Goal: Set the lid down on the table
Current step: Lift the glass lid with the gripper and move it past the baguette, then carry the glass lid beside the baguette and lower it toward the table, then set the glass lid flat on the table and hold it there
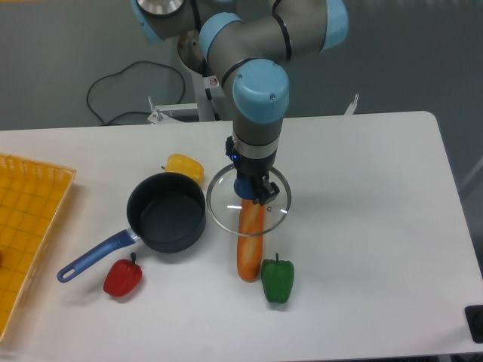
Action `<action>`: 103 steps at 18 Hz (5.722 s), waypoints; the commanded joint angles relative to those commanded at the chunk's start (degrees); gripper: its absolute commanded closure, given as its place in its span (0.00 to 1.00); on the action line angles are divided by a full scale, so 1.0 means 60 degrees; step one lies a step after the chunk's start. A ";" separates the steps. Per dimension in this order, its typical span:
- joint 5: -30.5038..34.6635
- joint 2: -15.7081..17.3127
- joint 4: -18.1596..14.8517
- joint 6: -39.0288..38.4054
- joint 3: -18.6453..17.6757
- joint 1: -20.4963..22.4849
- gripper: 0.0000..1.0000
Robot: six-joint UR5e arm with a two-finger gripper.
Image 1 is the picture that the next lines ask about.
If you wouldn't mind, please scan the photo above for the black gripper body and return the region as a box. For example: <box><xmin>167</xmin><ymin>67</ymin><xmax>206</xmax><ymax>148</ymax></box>
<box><xmin>226</xmin><ymin>136</ymin><xmax>278</xmax><ymax>189</ymax></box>

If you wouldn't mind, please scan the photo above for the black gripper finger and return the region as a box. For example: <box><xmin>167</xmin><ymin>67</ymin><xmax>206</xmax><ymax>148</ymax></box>
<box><xmin>252</xmin><ymin>177</ymin><xmax>280</xmax><ymax>206</ymax></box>

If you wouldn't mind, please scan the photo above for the glass lid blue knob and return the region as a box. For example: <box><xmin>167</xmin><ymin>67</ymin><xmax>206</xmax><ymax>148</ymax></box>
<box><xmin>206</xmin><ymin>165</ymin><xmax>292</xmax><ymax>237</ymax></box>

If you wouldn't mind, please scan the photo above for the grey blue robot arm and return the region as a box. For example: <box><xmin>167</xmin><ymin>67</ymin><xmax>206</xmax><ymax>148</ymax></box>
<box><xmin>131</xmin><ymin>1</ymin><xmax>349</xmax><ymax>205</ymax></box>

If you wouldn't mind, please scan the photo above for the baguette bread loaf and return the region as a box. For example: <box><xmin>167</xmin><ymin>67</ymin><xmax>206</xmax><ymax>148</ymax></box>
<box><xmin>237</xmin><ymin>199</ymin><xmax>266</xmax><ymax>282</ymax></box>

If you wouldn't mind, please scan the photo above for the yellow bell pepper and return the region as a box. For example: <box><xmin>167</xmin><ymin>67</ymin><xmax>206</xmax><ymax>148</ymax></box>
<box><xmin>162</xmin><ymin>153</ymin><xmax>205</xmax><ymax>186</ymax></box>

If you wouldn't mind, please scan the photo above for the green bell pepper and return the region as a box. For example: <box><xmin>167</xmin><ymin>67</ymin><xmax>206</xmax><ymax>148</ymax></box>
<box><xmin>260</xmin><ymin>253</ymin><xmax>295</xmax><ymax>304</ymax></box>

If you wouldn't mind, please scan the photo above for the red bell pepper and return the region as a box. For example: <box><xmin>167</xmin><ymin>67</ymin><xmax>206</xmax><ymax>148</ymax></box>
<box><xmin>103</xmin><ymin>252</ymin><xmax>143</xmax><ymax>298</ymax></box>

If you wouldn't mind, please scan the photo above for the yellow plastic basket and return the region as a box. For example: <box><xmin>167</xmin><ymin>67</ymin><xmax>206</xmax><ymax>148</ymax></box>
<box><xmin>1</xmin><ymin>153</ymin><xmax>76</xmax><ymax>340</ymax></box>

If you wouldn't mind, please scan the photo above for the black object at table corner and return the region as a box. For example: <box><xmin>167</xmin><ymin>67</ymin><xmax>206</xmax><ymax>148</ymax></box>
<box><xmin>464</xmin><ymin>305</ymin><xmax>483</xmax><ymax>344</ymax></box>

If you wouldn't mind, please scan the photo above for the black saucepan blue handle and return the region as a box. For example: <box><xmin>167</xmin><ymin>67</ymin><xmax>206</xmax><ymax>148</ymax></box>
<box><xmin>57</xmin><ymin>172</ymin><xmax>206</xmax><ymax>283</ymax></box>

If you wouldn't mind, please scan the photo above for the black cable on floor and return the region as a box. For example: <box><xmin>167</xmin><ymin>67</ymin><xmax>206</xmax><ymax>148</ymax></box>
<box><xmin>86</xmin><ymin>60</ymin><xmax>186</xmax><ymax>126</ymax></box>

